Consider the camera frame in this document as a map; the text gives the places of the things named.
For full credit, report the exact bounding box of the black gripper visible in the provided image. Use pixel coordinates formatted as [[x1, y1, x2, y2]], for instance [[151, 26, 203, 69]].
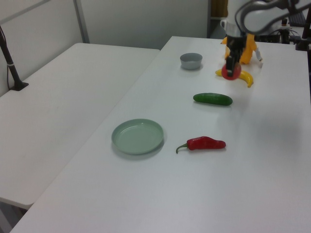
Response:
[[225, 35, 246, 76]]

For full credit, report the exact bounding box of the red apple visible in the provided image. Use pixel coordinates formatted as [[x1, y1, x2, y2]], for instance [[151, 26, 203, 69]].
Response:
[[221, 63, 242, 81]]

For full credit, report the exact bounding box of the small grey bowl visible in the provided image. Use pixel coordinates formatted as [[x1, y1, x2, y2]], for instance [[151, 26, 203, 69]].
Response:
[[180, 53, 203, 71]]

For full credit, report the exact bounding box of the yellow banana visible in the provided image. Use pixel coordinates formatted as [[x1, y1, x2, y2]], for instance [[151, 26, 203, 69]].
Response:
[[215, 68, 254, 88]]

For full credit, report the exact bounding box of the orange plush dinosaur toy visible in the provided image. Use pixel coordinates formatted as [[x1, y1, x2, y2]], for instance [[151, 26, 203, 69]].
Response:
[[220, 33, 258, 65]]

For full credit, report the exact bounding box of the white plush toy tag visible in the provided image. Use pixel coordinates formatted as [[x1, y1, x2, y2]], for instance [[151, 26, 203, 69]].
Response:
[[254, 47, 264, 67]]

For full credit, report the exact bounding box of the black equipment box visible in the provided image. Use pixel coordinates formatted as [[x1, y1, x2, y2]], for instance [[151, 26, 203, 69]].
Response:
[[254, 33, 280, 43]]

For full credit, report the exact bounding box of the green cucumber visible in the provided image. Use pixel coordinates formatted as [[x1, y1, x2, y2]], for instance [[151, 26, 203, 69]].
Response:
[[193, 93, 233, 107]]

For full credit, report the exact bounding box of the black clamp stand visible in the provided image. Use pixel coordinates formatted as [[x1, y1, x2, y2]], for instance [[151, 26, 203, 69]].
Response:
[[294, 17, 311, 51]]

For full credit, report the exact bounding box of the black computer keyboard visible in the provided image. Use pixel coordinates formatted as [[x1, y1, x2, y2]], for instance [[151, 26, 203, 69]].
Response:
[[288, 12, 306, 27]]

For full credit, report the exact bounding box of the red chili pepper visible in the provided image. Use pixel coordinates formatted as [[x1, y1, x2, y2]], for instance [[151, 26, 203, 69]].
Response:
[[175, 135, 227, 154]]

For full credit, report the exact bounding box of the pale green plate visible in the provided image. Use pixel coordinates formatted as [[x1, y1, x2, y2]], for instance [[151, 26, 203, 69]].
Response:
[[111, 118, 165, 155]]

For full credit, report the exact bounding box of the grey partition frame post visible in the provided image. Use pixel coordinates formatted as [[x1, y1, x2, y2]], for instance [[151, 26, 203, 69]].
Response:
[[72, 0, 90, 44]]

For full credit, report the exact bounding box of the black camera stand pole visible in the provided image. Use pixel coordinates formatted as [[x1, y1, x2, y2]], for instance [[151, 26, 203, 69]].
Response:
[[0, 24, 29, 92]]

